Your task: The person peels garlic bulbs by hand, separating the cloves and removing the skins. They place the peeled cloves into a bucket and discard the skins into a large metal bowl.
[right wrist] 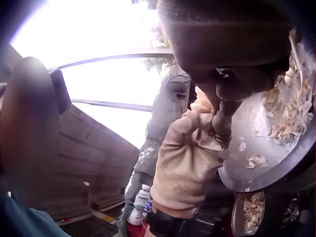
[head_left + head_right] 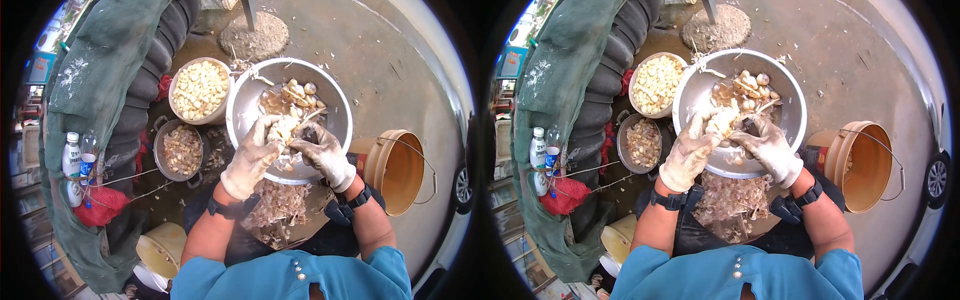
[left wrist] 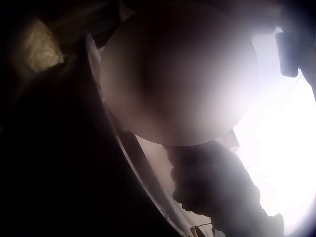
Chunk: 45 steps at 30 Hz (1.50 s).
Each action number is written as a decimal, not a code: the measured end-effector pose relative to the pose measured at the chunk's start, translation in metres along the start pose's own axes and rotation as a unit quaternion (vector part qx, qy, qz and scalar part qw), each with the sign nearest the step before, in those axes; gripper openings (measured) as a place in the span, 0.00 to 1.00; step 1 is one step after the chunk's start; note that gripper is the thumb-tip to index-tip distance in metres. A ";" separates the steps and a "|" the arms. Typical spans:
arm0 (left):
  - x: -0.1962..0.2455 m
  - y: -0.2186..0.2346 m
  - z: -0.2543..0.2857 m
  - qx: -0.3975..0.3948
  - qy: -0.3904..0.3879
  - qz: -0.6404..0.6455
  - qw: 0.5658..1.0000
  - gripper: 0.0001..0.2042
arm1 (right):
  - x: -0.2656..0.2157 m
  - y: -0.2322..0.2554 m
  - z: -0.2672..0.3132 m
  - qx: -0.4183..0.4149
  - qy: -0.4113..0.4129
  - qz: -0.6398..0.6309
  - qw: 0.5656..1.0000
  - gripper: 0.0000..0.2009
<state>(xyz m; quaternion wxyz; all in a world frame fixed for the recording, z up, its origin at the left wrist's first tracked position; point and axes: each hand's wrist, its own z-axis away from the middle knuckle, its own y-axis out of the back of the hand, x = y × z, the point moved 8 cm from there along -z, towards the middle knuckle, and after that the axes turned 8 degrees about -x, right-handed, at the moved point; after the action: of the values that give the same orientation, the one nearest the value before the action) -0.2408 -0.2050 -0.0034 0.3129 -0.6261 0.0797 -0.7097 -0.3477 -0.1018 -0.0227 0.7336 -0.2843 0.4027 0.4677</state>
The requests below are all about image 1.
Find person's left hand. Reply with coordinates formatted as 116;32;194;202
150;109;231;218

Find person's right hand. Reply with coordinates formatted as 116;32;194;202
157;0;293;140

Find person's right fingers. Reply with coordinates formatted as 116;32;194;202
212;80;250;140

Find person's left fingers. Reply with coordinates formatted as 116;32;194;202
183;109;231;158

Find large metal bowl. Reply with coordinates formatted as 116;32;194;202
217;25;316;193

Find pile of garlic peels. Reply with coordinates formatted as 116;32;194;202
237;27;315;171

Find white labelled plastic bottle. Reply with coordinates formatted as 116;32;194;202
134;184;152;213

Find small metal bowl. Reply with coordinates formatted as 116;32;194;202
232;191;266;236

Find black wrist band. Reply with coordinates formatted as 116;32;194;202
146;209;198;237

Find heap of garlic skins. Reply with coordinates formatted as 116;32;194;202
243;193;265;234

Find white plastic bag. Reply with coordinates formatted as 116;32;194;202
127;207;147;225

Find red container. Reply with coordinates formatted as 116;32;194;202
126;218;149;237

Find person's body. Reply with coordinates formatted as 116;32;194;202
0;184;65;237

